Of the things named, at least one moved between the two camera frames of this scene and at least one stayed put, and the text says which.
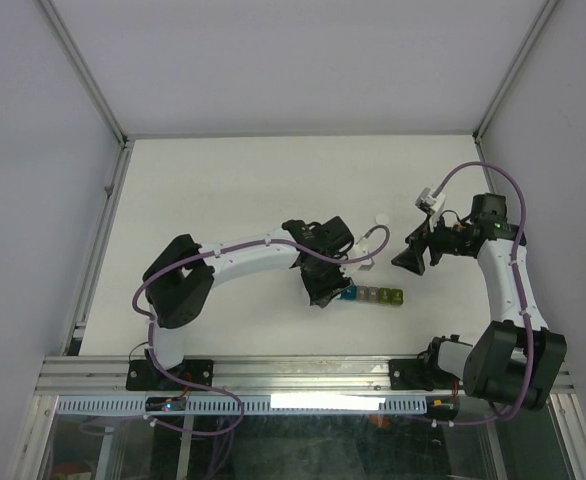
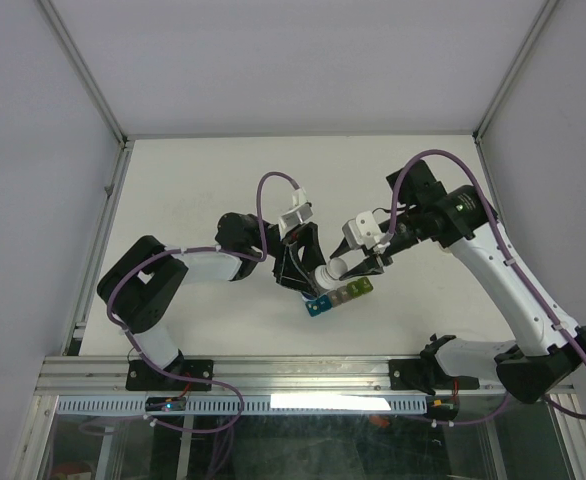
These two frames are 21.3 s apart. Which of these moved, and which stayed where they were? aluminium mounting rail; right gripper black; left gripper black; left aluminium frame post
Moved: left gripper black; right gripper black
Stayed: left aluminium frame post; aluminium mounting rail
